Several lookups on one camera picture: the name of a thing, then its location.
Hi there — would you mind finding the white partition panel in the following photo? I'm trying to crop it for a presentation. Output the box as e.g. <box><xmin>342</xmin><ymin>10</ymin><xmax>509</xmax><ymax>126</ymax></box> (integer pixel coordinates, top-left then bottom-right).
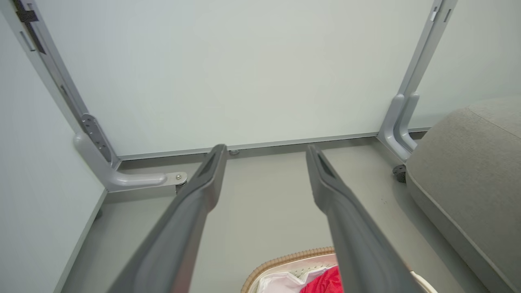
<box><xmin>408</xmin><ymin>0</ymin><xmax>521</xmax><ymax>133</ymax></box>
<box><xmin>35</xmin><ymin>0</ymin><xmax>434</xmax><ymax>160</ymax></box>
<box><xmin>0</xmin><ymin>12</ymin><xmax>108</xmax><ymax>293</ymax></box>

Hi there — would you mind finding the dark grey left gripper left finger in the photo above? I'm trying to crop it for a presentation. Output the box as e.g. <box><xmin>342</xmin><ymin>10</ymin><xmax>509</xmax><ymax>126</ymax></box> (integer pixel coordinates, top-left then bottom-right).
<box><xmin>107</xmin><ymin>144</ymin><xmax>228</xmax><ymax>293</ymax></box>

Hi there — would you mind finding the white wicker-rimmed laundry basket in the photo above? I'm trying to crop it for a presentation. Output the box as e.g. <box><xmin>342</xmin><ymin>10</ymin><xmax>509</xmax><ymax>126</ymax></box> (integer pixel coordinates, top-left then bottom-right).
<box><xmin>241</xmin><ymin>247</ymin><xmax>438</xmax><ymax>293</ymax></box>

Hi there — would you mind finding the white garment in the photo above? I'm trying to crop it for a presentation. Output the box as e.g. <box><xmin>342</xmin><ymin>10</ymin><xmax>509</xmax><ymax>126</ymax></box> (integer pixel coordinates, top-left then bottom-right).
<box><xmin>256</xmin><ymin>267</ymin><xmax>330</xmax><ymax>293</ymax></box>

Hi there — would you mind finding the grey fabric sofa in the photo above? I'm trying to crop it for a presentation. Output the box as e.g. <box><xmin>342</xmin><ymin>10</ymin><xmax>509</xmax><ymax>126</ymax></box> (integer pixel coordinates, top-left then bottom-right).
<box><xmin>406</xmin><ymin>96</ymin><xmax>521</xmax><ymax>293</ymax></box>

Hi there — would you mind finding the grey partition post with foot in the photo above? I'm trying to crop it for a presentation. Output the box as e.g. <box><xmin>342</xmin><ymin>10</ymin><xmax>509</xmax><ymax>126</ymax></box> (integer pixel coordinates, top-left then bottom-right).
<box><xmin>0</xmin><ymin>0</ymin><xmax>188</xmax><ymax>192</ymax></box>
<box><xmin>377</xmin><ymin>0</ymin><xmax>458</xmax><ymax>161</ymax></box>

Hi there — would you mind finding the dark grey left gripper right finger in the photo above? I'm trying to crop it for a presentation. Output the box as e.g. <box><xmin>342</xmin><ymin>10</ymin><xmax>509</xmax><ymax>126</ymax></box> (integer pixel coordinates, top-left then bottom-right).
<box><xmin>306</xmin><ymin>144</ymin><xmax>426</xmax><ymax>293</ymax></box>

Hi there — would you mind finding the red garment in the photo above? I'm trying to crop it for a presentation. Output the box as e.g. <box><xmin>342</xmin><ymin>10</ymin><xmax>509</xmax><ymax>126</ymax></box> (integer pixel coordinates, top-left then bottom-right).
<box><xmin>300</xmin><ymin>265</ymin><xmax>344</xmax><ymax>293</ymax></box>

